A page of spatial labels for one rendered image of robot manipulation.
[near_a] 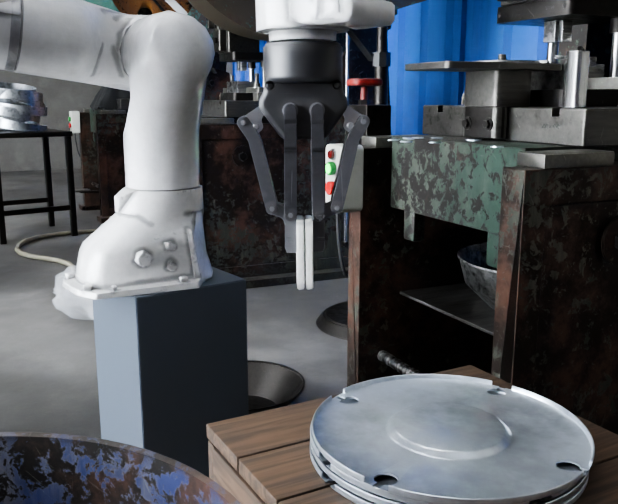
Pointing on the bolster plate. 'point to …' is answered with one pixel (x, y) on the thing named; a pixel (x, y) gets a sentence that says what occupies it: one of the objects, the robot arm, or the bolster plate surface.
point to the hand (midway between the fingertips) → (304, 252)
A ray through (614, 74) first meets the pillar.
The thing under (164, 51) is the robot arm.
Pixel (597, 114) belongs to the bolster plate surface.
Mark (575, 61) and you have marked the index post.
